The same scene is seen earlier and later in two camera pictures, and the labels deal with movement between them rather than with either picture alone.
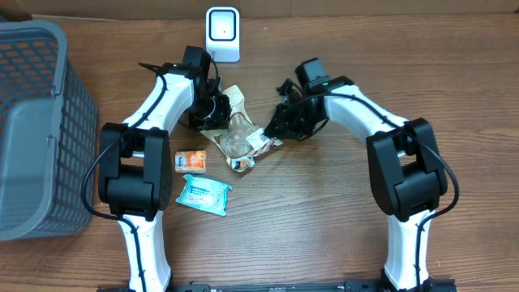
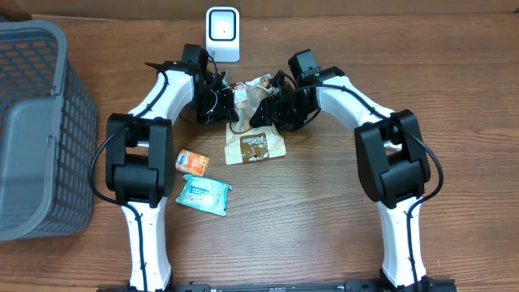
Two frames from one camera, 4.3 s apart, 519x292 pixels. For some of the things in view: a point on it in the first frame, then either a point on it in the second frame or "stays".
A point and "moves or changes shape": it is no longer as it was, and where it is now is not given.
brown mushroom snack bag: (242, 140) moves or changes shape
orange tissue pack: (192, 161) stays
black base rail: (431, 285) stays
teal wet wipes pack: (205, 194) stays
